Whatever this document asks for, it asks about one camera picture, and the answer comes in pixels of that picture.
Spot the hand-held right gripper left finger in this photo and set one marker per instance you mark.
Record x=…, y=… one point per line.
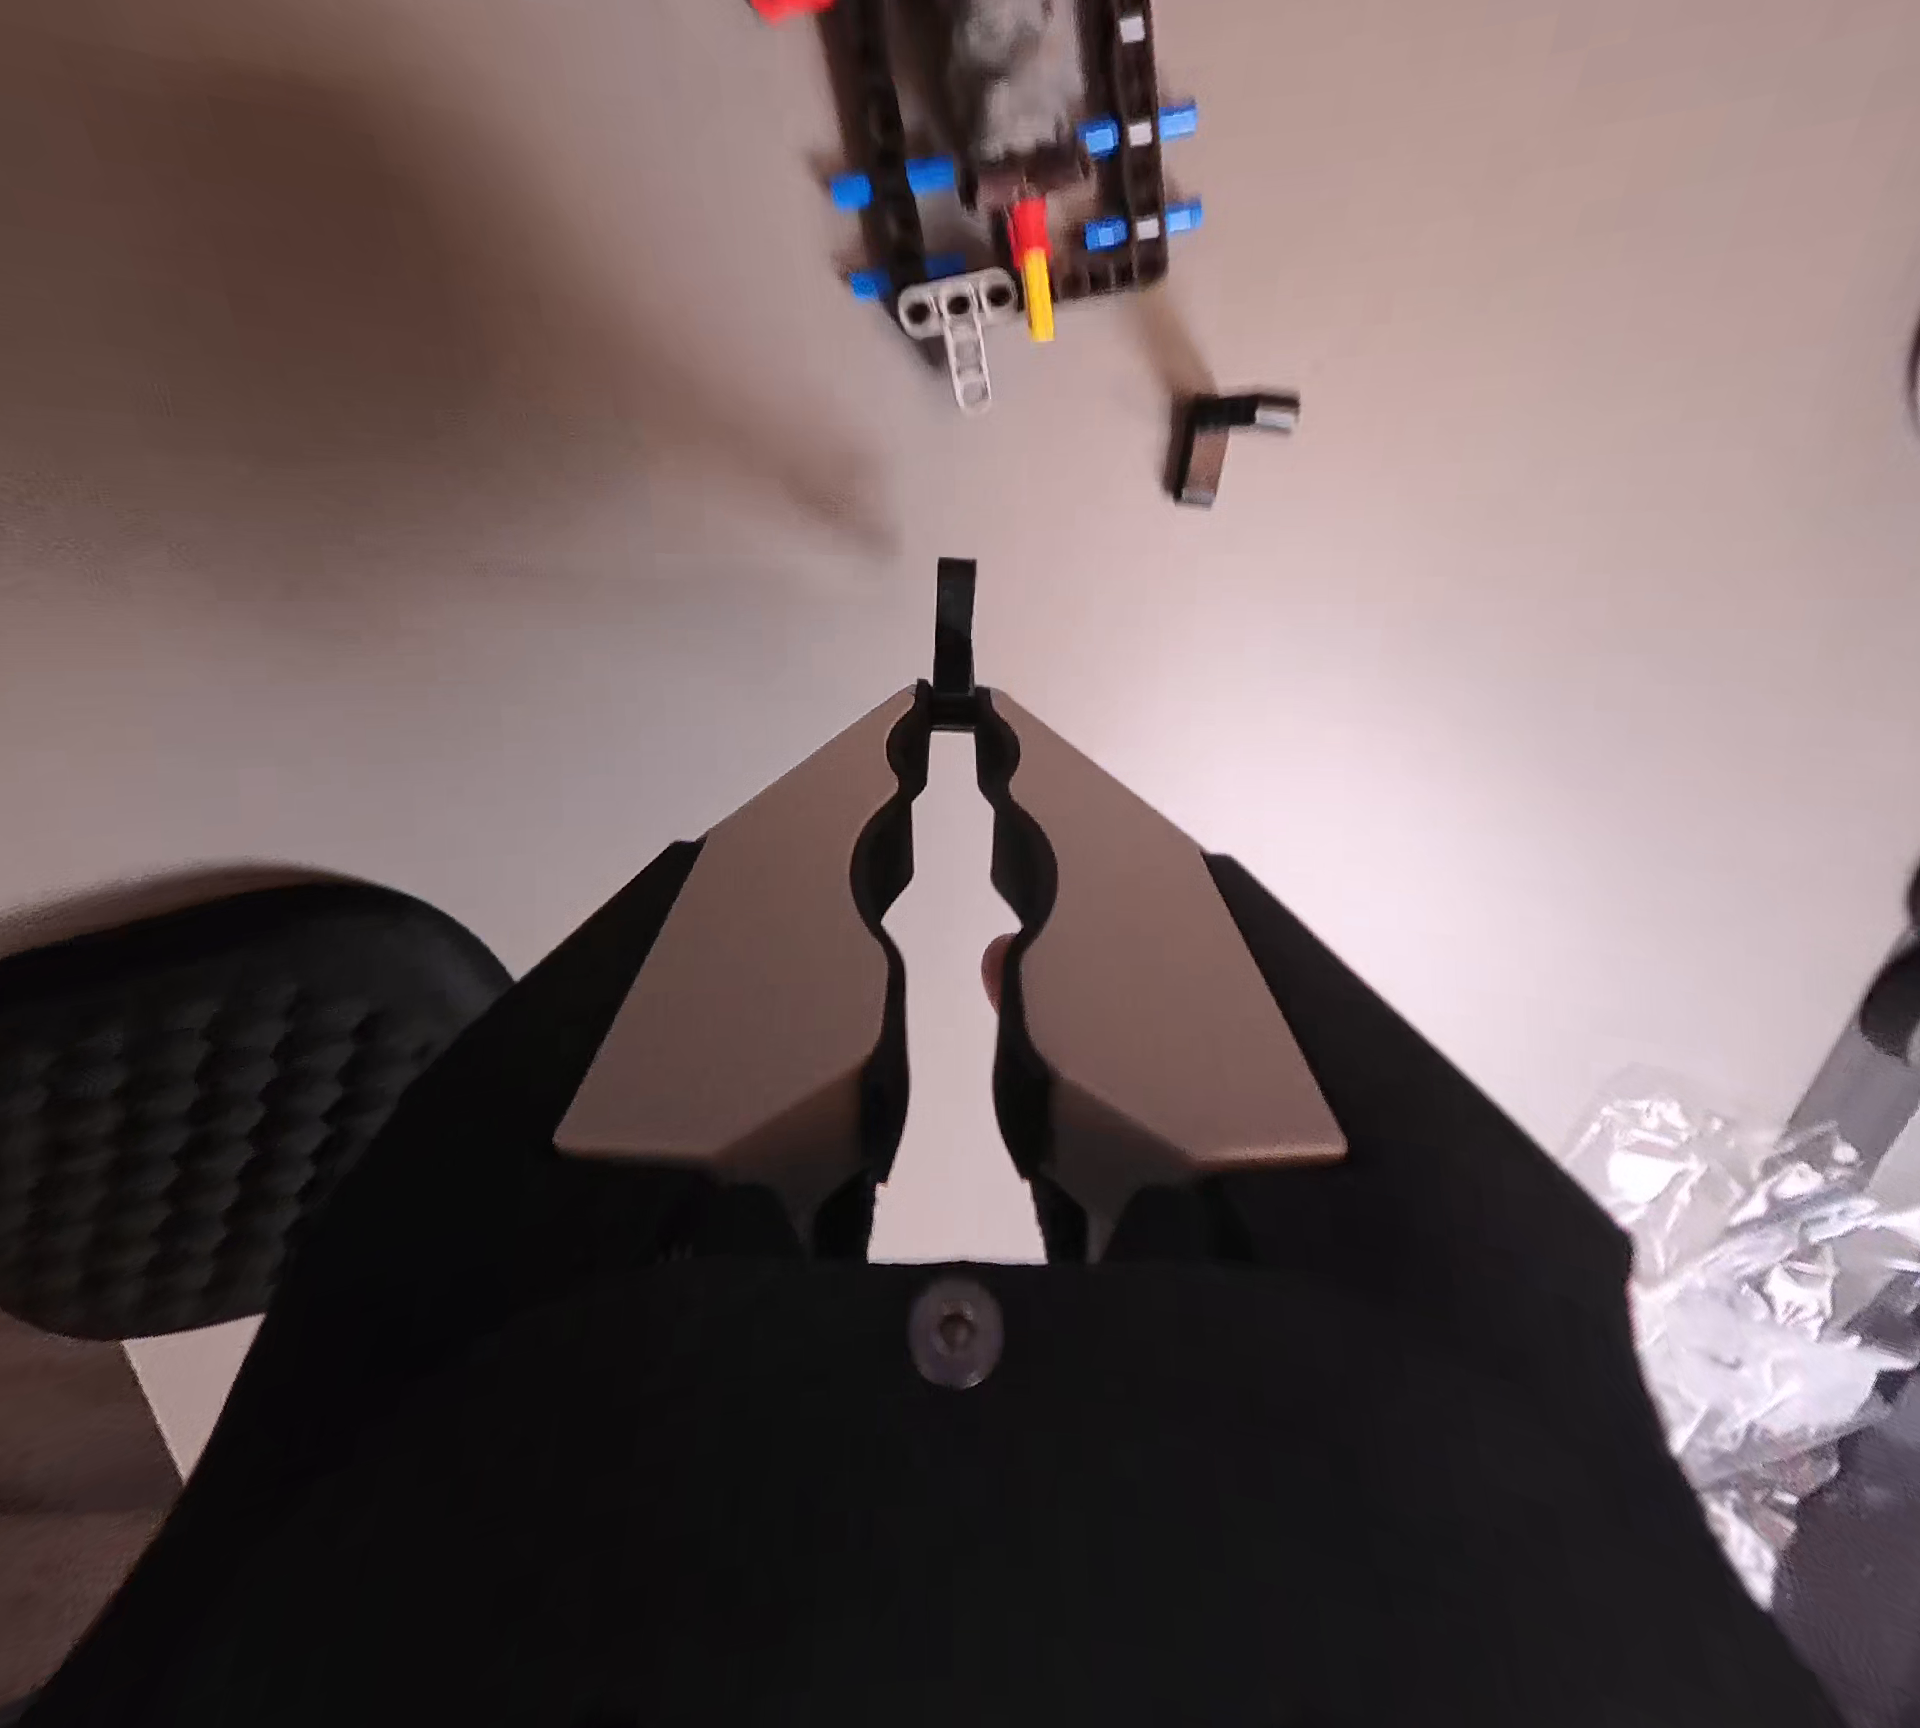
x=719, y=995

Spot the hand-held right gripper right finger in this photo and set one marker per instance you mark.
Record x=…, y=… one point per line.
x=1185, y=995

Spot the black lego chassis assembly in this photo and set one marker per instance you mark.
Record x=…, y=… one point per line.
x=1007, y=64

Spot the small black lego beam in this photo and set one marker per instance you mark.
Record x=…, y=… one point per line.
x=956, y=633

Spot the black L-shaped lego beam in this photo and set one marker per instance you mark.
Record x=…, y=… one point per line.
x=1209, y=452

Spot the black mesh chair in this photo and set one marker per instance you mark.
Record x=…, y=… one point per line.
x=227, y=1097

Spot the crumpled clear plastic bags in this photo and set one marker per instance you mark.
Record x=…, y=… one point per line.
x=1724, y=1308

